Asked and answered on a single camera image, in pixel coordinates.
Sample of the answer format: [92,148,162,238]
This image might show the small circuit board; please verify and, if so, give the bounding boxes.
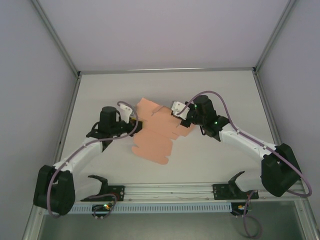
[231,202,253,216]
[92,203,113,214]

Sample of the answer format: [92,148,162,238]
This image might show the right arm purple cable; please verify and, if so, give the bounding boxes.
[174,90,313,238]

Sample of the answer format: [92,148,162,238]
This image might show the short aluminium table edge rail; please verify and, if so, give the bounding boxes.
[52,73,82,168]
[253,72,283,148]

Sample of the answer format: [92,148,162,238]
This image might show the long aluminium table edge rail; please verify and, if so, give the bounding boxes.
[79,66,256,75]

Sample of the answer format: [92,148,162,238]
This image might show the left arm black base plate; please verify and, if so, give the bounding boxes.
[81,184,126,202]

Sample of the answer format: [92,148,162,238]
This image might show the wide aluminium mounting rail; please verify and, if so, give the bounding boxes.
[74,183,309,203]

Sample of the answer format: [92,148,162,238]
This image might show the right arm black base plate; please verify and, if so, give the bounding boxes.
[212,183,252,201]

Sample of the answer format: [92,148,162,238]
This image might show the slotted pale cable duct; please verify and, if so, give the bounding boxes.
[67,201,232,215]

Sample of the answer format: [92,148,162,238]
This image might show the aluminium frame post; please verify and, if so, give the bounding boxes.
[32,0,81,76]
[252,0,298,75]

